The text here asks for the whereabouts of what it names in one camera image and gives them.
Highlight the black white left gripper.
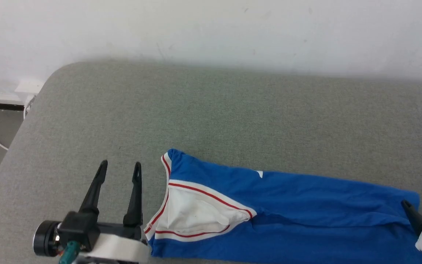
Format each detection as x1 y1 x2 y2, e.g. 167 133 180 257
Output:
58 160 151 264

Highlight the blue garment white red trim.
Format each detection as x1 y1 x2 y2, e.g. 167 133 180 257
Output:
144 148 422 264

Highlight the green cable connector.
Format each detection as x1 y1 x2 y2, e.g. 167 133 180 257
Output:
59 241 81 264

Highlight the white wall socket box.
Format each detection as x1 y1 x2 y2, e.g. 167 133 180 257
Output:
15 79 45 96

